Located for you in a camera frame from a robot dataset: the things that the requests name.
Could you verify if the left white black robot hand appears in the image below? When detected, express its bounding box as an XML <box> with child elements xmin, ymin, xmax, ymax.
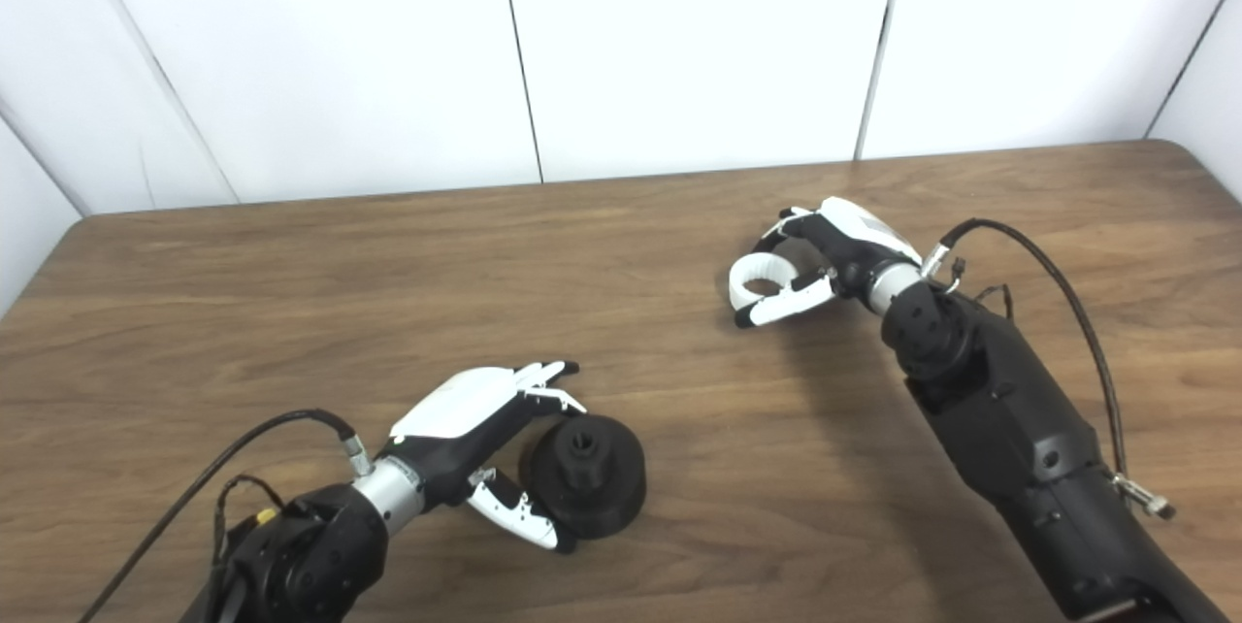
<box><xmin>374</xmin><ymin>361</ymin><xmax>588</xmax><ymax>553</ymax></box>

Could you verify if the white toothed plastic ring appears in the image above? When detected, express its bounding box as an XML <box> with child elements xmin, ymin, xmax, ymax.
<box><xmin>729</xmin><ymin>254</ymin><xmax>799</xmax><ymax>309</ymax></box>

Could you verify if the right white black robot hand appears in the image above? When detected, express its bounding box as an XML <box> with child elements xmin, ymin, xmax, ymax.
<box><xmin>729</xmin><ymin>197</ymin><xmax>923</xmax><ymax>330</ymax></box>

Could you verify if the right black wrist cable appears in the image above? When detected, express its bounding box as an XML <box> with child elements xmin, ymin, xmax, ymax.
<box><xmin>920</xmin><ymin>218</ymin><xmax>1177</xmax><ymax>519</ymax></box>

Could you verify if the thin black wire loop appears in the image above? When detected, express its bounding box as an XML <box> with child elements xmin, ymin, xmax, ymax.
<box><xmin>946</xmin><ymin>259</ymin><xmax>1015</xmax><ymax>323</ymax></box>

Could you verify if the round black plastic part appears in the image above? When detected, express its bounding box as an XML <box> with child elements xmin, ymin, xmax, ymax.
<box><xmin>518</xmin><ymin>414</ymin><xmax>648</xmax><ymax>539</ymax></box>

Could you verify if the thin wire with yellow plug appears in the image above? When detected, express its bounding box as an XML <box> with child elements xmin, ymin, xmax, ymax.
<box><xmin>212</xmin><ymin>475</ymin><xmax>287</xmax><ymax>566</ymax></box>

